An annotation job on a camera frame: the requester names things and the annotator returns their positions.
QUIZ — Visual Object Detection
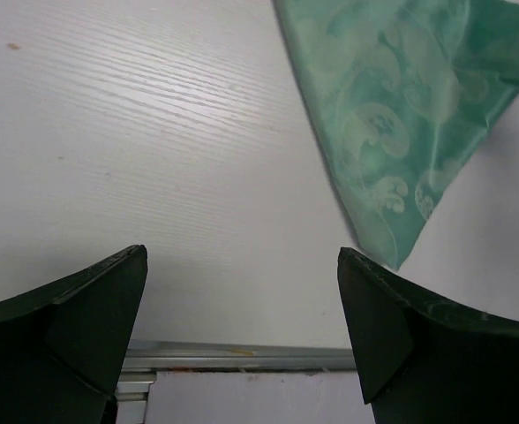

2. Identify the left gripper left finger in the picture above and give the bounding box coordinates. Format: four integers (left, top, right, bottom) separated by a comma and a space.
0, 245, 147, 424

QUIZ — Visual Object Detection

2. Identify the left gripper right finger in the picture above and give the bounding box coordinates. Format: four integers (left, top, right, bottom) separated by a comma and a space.
337, 247, 519, 423

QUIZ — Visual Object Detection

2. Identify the green satin patterned cloth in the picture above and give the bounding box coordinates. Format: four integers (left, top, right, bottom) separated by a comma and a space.
275, 1, 519, 269

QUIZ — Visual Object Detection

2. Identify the aluminium table edge rail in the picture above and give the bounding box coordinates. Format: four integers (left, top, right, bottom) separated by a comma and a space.
115, 340, 357, 423

